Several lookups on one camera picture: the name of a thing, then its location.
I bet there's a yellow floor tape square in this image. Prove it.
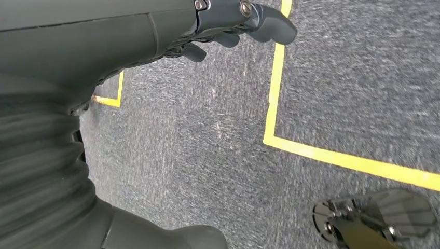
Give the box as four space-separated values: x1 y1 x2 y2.
263 0 440 192

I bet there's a metal robot foot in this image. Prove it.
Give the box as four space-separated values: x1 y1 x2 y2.
312 188 440 249

